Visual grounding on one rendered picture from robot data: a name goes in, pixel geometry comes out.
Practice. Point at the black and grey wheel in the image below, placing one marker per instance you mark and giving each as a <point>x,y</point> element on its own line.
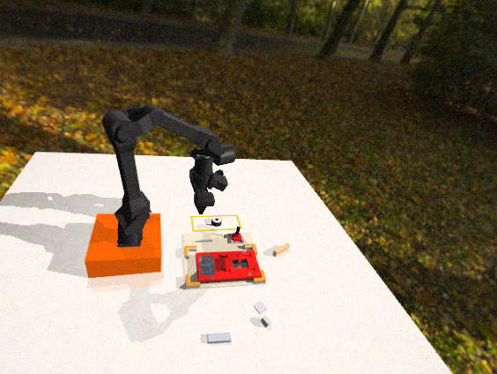
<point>216,221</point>

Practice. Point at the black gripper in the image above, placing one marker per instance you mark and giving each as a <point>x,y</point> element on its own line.
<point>200,182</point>

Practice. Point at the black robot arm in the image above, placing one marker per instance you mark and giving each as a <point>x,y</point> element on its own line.
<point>123,127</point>

